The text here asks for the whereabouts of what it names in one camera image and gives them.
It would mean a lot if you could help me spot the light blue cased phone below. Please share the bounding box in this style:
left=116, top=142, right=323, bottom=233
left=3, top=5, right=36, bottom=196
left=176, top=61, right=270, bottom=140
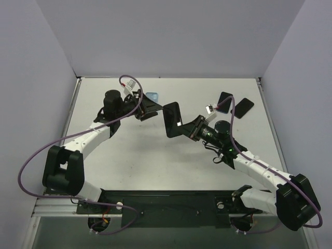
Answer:
left=145, top=92, right=158, bottom=103

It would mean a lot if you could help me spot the blue phone black screen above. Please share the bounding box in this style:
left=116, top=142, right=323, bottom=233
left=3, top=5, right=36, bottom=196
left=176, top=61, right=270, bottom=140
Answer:
left=216, top=92, right=232, bottom=114

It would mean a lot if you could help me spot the black phone from blue case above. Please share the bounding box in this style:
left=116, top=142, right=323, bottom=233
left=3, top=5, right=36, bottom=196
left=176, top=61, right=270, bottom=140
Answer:
left=234, top=98, right=255, bottom=119

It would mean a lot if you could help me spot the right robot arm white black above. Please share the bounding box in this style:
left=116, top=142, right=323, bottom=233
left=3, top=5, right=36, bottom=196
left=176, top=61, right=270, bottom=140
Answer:
left=175, top=115, right=323, bottom=231

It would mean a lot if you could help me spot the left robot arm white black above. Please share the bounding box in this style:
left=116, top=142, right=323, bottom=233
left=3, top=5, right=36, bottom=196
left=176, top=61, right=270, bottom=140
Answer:
left=42, top=90, right=163, bottom=214

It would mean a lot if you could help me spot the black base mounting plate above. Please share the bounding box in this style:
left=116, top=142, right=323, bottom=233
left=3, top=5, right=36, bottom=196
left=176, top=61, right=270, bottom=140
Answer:
left=75, top=190, right=268, bottom=229

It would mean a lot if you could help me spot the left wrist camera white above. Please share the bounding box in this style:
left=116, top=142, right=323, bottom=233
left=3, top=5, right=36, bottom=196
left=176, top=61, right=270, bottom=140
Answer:
left=121, top=79, right=136, bottom=95

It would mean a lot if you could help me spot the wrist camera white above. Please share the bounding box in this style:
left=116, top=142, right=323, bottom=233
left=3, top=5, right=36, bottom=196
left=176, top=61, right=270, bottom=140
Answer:
left=205, top=104, right=218, bottom=123
left=121, top=79, right=136, bottom=95

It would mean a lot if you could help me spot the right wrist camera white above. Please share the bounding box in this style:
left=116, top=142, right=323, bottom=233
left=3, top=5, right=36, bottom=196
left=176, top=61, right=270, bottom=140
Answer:
left=205, top=104, right=218, bottom=123

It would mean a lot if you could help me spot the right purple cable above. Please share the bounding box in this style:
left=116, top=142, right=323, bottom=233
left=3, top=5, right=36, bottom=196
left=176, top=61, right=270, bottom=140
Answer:
left=212, top=95, right=324, bottom=236

